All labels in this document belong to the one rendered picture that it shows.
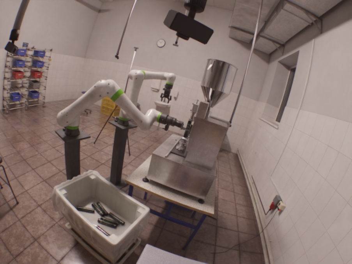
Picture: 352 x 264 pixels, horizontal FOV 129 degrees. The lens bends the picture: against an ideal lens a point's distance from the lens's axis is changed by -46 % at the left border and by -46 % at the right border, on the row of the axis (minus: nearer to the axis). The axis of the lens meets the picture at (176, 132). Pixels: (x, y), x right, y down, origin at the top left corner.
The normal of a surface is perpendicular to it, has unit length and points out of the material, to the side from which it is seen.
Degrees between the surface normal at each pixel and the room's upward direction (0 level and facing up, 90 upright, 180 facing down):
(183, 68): 90
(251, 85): 90
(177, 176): 90
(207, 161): 90
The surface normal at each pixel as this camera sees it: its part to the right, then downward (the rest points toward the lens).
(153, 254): 0.27, -0.92
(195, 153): -0.24, 0.23
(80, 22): 0.93, 0.33
